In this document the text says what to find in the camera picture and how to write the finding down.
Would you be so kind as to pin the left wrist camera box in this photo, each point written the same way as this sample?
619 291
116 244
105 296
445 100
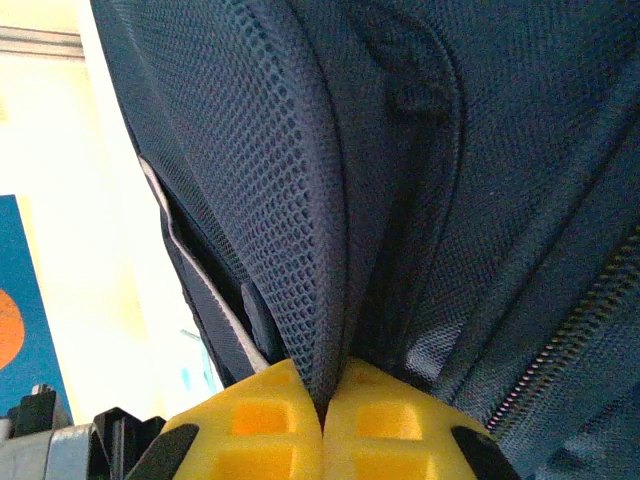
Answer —
70 455

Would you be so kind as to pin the clear bag of blue pens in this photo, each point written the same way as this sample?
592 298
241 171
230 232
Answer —
200 360

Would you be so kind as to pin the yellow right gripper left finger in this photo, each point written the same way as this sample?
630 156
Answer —
260 440

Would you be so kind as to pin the navy blue student backpack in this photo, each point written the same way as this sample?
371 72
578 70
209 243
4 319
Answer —
400 200

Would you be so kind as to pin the aluminium left table rail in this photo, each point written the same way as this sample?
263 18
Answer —
40 44

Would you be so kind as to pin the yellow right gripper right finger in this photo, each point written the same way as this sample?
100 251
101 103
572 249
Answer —
400 440

